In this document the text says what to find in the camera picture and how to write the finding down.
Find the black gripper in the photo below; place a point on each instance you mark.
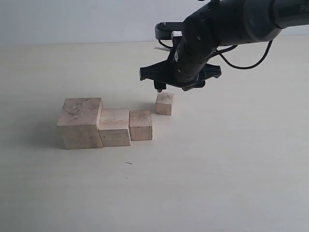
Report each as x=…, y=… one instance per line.
x=186, y=67

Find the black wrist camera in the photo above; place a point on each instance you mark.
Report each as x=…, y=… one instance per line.
x=163, y=30

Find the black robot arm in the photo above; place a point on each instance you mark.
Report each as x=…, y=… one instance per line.
x=218, y=27

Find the smallest wooden cube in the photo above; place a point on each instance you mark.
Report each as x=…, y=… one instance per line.
x=164, y=103

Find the second largest wooden cube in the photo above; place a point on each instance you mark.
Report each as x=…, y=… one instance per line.
x=114, y=127

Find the third largest wooden cube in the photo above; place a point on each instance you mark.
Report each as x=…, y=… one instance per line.
x=141, y=125

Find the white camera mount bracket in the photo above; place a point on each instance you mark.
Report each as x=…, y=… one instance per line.
x=175, y=34

